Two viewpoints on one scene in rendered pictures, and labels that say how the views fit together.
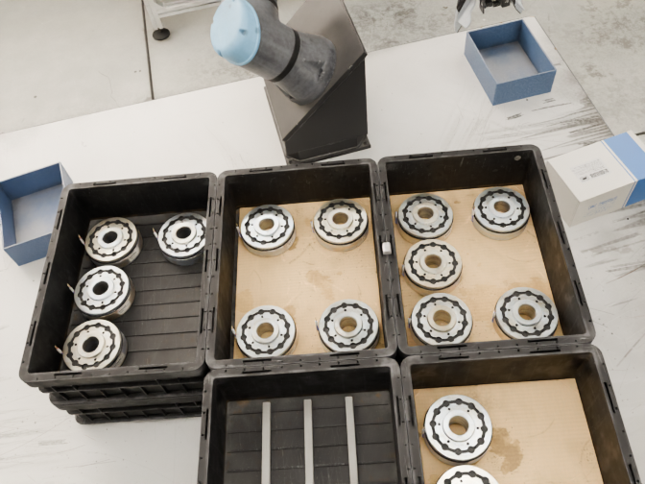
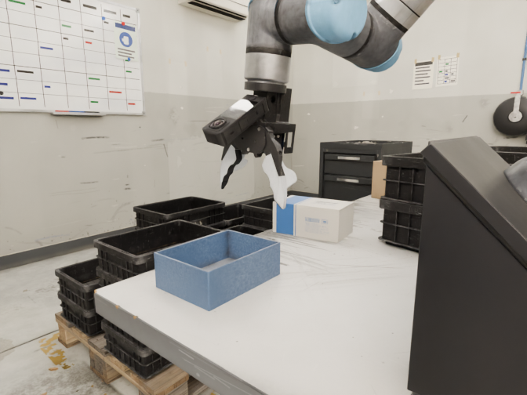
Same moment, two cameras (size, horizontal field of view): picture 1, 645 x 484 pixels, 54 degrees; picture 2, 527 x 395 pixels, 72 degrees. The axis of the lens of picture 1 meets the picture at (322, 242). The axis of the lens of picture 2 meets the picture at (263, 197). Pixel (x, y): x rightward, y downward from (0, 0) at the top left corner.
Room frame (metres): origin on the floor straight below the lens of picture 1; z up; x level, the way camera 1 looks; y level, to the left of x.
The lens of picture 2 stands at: (1.60, 0.01, 1.00)
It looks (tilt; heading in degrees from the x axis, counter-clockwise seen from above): 11 degrees down; 225
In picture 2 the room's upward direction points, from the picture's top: straight up
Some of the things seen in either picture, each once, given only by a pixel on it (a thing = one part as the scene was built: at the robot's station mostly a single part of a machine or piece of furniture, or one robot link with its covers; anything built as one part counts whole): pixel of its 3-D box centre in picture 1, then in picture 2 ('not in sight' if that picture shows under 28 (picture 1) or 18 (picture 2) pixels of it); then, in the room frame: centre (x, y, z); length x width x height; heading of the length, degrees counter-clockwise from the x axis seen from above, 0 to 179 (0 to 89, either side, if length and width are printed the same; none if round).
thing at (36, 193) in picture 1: (39, 212); not in sight; (0.94, 0.62, 0.74); 0.20 x 0.15 x 0.07; 13
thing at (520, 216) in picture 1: (501, 208); not in sight; (0.67, -0.34, 0.86); 0.10 x 0.10 x 0.01
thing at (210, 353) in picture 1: (298, 256); not in sight; (0.60, 0.04, 0.92); 0.40 x 0.30 x 0.02; 175
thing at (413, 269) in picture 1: (433, 263); not in sight; (0.58, -0.19, 0.86); 0.10 x 0.10 x 0.01
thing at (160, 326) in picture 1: (137, 284); not in sight; (0.62, 0.34, 0.87); 0.40 x 0.30 x 0.11; 175
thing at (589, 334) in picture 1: (474, 243); (474, 160); (0.57, -0.26, 0.92); 0.40 x 0.30 x 0.02; 175
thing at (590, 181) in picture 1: (600, 178); (313, 216); (0.79, -0.60, 0.75); 0.20 x 0.12 x 0.09; 103
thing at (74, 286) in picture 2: not in sight; (114, 288); (0.98, -1.60, 0.26); 0.40 x 0.30 x 0.23; 5
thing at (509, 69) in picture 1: (508, 60); (219, 263); (1.19, -0.52, 0.74); 0.20 x 0.15 x 0.07; 6
